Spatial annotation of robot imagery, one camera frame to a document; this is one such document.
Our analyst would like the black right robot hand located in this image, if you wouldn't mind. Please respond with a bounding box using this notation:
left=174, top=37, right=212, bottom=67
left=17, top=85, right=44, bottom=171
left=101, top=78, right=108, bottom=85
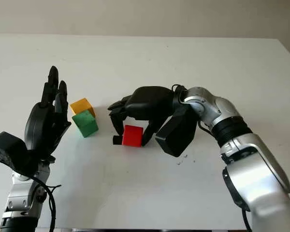
left=108, top=85, right=182, bottom=147

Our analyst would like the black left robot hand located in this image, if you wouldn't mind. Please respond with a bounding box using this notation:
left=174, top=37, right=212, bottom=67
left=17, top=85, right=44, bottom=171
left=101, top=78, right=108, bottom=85
left=24, top=65, right=72, bottom=160

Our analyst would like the yellow wooden block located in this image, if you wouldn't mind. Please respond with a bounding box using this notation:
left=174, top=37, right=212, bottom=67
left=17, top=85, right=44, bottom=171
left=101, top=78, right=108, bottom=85
left=70, top=98, right=96, bottom=118

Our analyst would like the red wooden block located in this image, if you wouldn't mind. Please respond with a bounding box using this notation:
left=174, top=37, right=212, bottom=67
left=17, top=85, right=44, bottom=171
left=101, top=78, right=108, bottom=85
left=122, top=125, right=144, bottom=147

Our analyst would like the green wooden block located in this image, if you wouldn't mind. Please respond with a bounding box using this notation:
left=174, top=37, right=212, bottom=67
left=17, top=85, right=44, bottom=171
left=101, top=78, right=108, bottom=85
left=72, top=110, right=99, bottom=138

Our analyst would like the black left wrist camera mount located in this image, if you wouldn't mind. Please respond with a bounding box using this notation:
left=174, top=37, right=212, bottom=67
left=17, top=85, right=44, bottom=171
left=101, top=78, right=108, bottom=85
left=0, top=131, right=38, bottom=175

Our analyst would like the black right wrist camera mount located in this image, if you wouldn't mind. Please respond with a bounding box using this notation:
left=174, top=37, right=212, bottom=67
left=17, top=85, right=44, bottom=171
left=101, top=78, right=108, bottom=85
left=154, top=106, right=199, bottom=158

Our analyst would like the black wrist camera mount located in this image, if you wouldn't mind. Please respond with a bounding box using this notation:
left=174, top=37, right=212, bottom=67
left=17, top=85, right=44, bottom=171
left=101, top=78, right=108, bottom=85
left=0, top=131, right=38, bottom=175
left=154, top=106, right=199, bottom=158

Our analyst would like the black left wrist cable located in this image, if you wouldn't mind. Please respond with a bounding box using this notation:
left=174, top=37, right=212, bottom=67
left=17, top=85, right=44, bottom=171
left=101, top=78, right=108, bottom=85
left=26, top=173, right=62, bottom=232

